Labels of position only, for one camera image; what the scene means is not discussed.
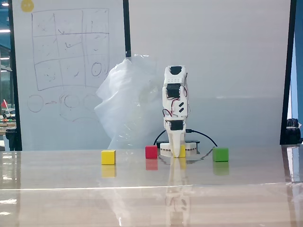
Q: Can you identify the crumpled clear plastic bag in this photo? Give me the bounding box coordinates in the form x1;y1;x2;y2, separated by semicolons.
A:
94;54;164;150

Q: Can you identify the green wooden cube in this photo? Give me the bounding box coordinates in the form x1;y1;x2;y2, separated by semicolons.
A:
212;147;229;163

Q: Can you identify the black round object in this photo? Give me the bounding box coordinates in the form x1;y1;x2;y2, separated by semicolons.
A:
286;118;302;144

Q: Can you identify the whiteboard with marker drawings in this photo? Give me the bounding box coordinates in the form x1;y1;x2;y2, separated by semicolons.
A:
11;0;126;151

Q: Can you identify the red white servo wire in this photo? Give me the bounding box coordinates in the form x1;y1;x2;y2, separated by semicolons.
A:
162;98;178;118

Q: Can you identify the plain white board panel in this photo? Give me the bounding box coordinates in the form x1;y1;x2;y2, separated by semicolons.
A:
129;0;291;150

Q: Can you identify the black background chair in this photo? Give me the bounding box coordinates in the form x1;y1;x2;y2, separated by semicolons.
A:
5;129;17;151

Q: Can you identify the black board frame post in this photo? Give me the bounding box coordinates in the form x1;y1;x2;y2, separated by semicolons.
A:
8;0;23;151
280;0;297;145
123;0;132;59

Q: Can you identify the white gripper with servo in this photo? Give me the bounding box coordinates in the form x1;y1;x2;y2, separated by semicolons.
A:
165;116;188;158

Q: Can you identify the red wooden cube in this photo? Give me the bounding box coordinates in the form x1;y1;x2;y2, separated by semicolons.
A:
145;145;158;159

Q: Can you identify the yellow round magnet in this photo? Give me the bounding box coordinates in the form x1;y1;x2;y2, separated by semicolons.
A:
20;0;35;12

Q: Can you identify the black data cable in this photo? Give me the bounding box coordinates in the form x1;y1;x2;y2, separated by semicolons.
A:
153;129;167;145

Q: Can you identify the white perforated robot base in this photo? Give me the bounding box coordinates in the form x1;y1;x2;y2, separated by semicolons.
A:
160;141;197;157

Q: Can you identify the black power cable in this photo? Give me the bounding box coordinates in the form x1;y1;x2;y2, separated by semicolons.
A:
186;129;218;149

